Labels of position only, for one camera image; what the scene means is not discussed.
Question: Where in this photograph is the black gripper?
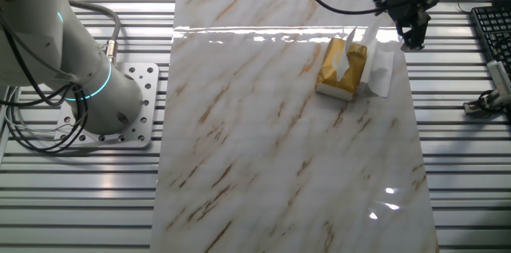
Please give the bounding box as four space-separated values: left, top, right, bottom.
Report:
371 0 436 53

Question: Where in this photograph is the white paper napkin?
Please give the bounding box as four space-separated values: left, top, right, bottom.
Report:
336 27 358 81
357 25 395 99

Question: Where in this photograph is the black keyboard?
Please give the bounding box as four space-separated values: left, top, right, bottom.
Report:
469 4 511 77

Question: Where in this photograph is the metal clamp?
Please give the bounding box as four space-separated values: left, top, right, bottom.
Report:
462 88 511 118

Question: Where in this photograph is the white rectangular device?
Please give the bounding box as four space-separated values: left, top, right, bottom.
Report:
485 59 511 97

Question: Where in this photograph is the gold tissue pack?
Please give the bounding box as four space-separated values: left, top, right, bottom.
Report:
314 37 368 103

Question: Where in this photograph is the marble pattern table sheet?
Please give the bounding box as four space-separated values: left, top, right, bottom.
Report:
149 0 440 253

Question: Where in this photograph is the black cable loop at clamp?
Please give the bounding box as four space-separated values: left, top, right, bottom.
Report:
477 89 511 117

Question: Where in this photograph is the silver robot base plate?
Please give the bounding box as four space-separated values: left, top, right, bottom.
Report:
53 62 160 150

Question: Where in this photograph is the grey cable with metal connector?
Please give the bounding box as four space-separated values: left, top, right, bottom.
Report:
66 0 122 65

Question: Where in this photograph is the black cable bundle at base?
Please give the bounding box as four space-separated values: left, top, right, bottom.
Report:
0 13 91 154

